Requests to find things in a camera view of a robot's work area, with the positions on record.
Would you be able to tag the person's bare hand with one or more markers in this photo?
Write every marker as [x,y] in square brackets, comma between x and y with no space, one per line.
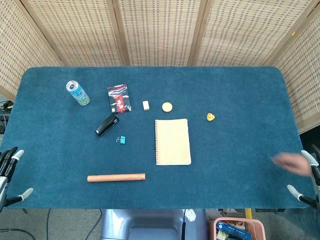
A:
[296,163]

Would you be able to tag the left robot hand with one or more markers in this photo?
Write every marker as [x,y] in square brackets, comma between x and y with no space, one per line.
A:
[5,162]

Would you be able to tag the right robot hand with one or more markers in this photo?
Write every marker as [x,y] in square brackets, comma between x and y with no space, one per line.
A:
[317,180]

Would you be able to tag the black stapler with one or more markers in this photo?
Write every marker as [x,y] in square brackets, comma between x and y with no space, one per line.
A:
[108,125]

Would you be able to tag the yellow spiral notebook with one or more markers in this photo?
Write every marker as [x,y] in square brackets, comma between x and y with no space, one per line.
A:
[173,142]

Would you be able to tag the blue carpet table cover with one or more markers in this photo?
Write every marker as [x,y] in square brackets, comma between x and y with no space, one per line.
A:
[225,155]

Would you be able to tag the pink plastic basket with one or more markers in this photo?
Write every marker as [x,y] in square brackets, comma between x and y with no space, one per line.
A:
[260,228]

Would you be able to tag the woven bamboo screen panel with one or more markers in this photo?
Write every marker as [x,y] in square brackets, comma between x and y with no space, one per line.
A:
[80,32]
[245,32]
[160,32]
[302,75]
[20,50]

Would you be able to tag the blue printed box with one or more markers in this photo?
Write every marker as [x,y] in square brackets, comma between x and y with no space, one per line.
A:
[233,231]

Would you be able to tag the yellow toy duck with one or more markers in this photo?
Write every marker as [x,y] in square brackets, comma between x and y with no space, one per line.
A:
[210,117]

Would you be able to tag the light blue drink can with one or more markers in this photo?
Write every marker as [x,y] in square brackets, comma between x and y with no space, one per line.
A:
[78,95]

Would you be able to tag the wooden rolling pin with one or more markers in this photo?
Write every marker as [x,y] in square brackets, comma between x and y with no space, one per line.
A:
[116,177]

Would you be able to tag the teal binder clip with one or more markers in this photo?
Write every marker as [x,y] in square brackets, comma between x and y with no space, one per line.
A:
[122,140]

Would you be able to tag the black red card box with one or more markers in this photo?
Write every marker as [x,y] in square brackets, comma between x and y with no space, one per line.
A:
[120,98]

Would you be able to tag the small yellow fluted cup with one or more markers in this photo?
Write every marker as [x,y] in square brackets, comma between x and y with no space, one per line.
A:
[166,107]

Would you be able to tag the cream white eraser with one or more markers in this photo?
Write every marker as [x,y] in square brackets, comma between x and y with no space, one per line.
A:
[146,105]

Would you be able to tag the grey blue robot torso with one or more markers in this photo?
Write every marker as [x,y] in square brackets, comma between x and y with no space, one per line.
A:
[150,225]

